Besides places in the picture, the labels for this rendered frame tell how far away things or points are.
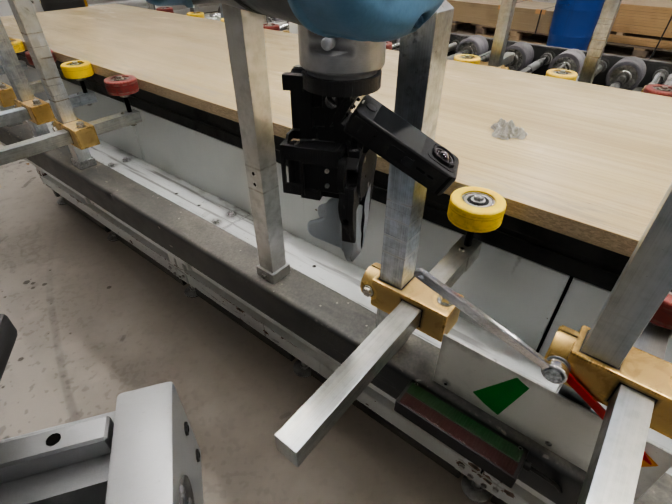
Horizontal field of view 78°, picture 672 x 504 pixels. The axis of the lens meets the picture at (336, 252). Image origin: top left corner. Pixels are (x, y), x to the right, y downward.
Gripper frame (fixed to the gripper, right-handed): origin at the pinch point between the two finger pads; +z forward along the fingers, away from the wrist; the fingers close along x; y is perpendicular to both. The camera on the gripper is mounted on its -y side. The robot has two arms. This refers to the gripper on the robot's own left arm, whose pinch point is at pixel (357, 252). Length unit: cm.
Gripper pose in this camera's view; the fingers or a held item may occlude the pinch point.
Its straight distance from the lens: 48.8
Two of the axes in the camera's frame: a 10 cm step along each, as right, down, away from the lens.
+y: -9.5, -1.8, 2.3
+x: -3.0, 5.9, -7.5
